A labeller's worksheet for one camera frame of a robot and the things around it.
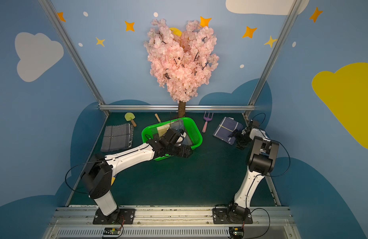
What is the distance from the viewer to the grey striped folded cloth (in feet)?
3.34

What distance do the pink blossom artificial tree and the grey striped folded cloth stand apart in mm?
456

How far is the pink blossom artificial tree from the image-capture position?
2.10 feet
